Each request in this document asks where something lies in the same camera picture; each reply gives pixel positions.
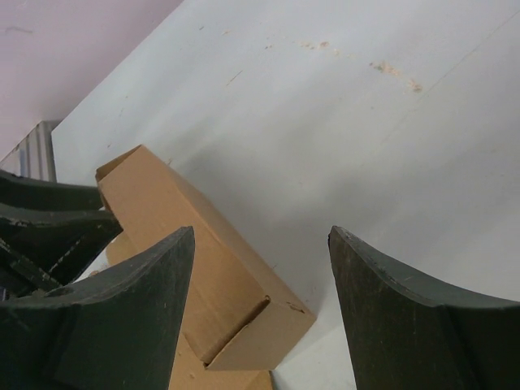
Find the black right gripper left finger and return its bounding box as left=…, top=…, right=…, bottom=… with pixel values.
left=1, top=227, right=195, bottom=389

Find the brown cardboard paper box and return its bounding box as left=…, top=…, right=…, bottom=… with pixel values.
left=95, top=145, right=315, bottom=389

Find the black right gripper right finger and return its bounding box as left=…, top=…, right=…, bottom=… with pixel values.
left=327, top=226, right=519, bottom=389

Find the aluminium frame rail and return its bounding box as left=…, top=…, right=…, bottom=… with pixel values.
left=1, top=120, right=60, bottom=182

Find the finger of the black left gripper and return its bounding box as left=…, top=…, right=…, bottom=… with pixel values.
left=1, top=204, right=122, bottom=297
left=1, top=170, right=103, bottom=211

